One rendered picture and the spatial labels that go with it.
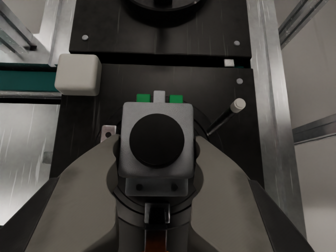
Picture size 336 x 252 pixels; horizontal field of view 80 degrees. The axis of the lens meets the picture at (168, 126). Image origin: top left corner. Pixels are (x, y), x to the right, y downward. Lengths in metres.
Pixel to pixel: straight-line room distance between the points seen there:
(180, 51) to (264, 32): 0.13
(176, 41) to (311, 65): 0.30
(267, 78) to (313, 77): 0.18
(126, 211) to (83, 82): 0.15
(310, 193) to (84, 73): 0.39
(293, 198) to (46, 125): 0.34
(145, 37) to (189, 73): 0.08
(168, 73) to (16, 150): 0.23
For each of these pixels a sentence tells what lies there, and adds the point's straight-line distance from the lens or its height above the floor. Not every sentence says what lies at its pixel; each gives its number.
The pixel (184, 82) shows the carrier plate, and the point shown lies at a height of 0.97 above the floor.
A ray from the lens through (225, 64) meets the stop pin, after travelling 0.29.
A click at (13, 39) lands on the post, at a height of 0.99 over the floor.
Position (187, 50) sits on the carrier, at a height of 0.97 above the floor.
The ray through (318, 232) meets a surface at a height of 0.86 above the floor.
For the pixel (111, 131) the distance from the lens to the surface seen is 0.21.
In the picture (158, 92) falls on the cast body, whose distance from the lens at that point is 0.17.
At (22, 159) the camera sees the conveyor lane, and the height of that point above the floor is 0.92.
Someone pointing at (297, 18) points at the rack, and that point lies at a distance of 0.37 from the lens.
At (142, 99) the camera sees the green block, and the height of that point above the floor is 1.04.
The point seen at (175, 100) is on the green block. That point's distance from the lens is 0.17.
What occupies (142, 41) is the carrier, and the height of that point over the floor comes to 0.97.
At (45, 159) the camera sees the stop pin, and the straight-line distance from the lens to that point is 0.27.
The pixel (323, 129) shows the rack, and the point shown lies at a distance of 0.30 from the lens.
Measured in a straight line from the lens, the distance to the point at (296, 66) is 0.48.
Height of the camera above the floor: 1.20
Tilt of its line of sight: 76 degrees down
